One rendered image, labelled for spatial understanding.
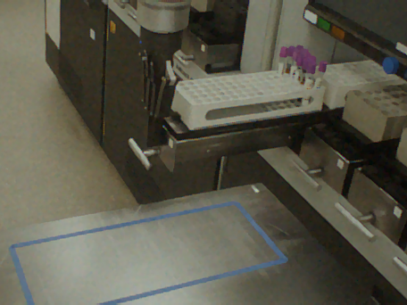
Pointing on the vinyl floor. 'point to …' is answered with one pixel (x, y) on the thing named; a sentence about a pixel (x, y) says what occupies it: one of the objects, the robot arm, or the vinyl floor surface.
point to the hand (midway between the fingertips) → (153, 128)
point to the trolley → (166, 257)
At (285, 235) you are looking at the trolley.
